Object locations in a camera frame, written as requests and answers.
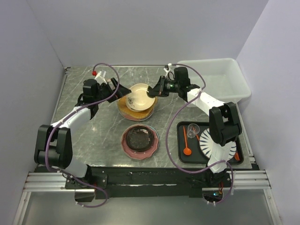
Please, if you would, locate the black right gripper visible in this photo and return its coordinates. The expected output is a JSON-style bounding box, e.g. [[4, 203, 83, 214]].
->
[[148, 76, 180, 98]]

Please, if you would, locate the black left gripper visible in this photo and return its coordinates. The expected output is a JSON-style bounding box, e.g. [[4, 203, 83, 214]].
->
[[95, 78, 131, 104]]

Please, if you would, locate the woven orange bamboo tray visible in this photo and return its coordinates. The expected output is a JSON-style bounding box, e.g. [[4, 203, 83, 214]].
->
[[117, 97, 158, 120]]

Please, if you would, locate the cream plate with black flowers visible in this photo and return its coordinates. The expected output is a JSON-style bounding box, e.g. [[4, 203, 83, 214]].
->
[[125, 83, 155, 112]]

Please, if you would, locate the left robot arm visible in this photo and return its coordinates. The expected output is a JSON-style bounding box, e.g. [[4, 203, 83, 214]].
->
[[34, 78, 131, 188]]

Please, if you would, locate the orange utensil under arm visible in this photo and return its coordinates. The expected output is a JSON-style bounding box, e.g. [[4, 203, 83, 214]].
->
[[234, 152, 240, 162]]

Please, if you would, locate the white plastic bin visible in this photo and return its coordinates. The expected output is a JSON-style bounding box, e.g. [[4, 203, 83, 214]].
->
[[178, 58, 251, 103]]

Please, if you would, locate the pink and cream plate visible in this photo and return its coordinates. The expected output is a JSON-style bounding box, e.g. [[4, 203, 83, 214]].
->
[[118, 105, 154, 121]]

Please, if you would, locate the black speckled square plate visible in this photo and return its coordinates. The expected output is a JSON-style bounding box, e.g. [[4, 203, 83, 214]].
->
[[126, 126, 154, 152]]

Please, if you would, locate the clear plastic cup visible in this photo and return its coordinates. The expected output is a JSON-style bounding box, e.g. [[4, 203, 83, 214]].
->
[[187, 123, 200, 138]]

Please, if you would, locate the light blue plate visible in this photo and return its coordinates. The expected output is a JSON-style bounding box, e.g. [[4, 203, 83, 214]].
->
[[150, 126, 160, 151]]

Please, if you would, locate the pink scalloped plate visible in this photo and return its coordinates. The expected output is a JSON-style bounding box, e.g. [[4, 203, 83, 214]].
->
[[120, 124, 156, 160]]

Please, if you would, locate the orange plastic spoon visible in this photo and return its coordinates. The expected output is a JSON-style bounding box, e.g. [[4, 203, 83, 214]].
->
[[183, 127, 192, 156]]

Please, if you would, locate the white plate with blue stripes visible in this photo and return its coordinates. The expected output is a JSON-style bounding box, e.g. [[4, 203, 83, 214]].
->
[[199, 128, 237, 161]]

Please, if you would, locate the black serving tray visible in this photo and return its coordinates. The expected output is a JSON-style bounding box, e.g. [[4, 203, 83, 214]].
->
[[176, 120, 244, 165]]

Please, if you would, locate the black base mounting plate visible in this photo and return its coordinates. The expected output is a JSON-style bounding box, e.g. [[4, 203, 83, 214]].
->
[[64, 166, 233, 203]]

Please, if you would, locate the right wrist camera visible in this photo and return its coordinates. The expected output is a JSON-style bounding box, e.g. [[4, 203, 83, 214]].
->
[[164, 79, 178, 93]]

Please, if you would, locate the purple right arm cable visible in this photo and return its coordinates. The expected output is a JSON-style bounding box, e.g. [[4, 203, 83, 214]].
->
[[165, 62, 236, 205]]

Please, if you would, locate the aluminium frame rail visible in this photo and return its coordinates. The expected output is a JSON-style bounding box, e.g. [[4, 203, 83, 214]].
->
[[23, 171, 271, 192]]

